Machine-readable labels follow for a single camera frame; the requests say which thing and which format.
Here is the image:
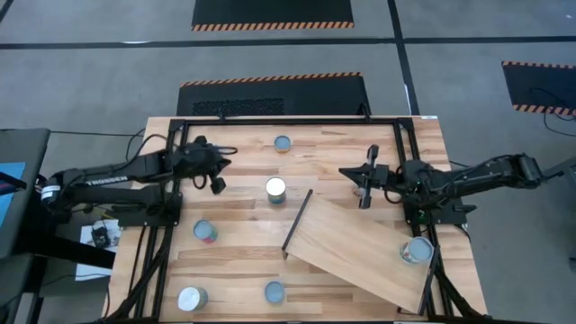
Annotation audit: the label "grey desk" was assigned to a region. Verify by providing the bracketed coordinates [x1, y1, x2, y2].
[0, 128, 51, 260]

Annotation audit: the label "small blue can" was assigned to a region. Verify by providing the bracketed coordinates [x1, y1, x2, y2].
[264, 280, 286, 304]

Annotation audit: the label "wide silver lid can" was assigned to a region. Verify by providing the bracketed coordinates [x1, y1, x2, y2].
[176, 286, 210, 312]

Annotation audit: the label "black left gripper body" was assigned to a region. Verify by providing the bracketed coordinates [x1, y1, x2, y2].
[173, 139, 226, 195]

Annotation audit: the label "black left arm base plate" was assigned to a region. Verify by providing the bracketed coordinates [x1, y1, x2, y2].
[110, 193, 184, 228]

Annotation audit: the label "tall blue can silver lid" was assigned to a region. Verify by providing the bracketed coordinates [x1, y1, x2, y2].
[265, 176, 288, 205]

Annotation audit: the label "wooden shelf black ends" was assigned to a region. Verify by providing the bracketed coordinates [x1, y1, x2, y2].
[281, 188, 441, 316]

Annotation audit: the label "red green label can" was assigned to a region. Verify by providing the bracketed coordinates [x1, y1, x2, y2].
[193, 220, 219, 245]

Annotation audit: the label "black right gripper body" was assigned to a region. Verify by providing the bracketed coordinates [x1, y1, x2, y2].
[360, 144, 404, 210]

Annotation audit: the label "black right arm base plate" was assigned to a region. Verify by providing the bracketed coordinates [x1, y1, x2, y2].
[403, 197, 477, 226]

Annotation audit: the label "white paper sheet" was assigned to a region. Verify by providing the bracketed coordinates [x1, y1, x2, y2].
[74, 219, 122, 283]

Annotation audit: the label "black mat striped edge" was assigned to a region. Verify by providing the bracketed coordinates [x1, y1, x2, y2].
[500, 60, 576, 117]
[192, 0, 355, 32]
[175, 71, 373, 117]

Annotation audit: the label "thin black floor cable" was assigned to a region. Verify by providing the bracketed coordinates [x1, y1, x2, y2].
[49, 129, 146, 138]

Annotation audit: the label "small black device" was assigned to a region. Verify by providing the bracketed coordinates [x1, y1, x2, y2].
[91, 226, 112, 248]

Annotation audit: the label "blue screen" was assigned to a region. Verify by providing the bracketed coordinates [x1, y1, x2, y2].
[0, 161, 27, 230]

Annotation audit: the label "grey stand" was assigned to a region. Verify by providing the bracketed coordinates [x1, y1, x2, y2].
[542, 157, 576, 181]

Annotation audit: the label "black desk support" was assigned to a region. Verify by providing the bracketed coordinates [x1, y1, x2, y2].
[24, 191, 117, 271]

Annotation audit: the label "black metal table frame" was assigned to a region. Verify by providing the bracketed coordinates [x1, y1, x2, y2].
[102, 115, 494, 324]

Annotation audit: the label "black looped floor cable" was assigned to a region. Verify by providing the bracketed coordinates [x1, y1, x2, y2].
[542, 107, 576, 139]

